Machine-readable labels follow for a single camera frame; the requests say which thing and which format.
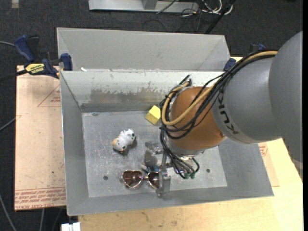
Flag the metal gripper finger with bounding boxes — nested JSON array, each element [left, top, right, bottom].
[[155, 171, 172, 198], [145, 141, 161, 155]]

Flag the grey and blue toy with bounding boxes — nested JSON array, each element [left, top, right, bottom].
[[141, 150, 160, 173]]

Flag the white toy cow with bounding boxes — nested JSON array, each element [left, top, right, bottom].
[[112, 128, 137, 153]]

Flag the yellow block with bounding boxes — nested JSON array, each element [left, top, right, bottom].
[[145, 105, 162, 126]]

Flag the heart-shaped sunglasses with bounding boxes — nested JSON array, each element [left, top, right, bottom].
[[121, 169, 161, 190]]

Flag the grey metal bin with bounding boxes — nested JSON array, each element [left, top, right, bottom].
[[56, 27, 275, 217]]

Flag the brown cardboard board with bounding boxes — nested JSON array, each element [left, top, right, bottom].
[[14, 65, 280, 211]]

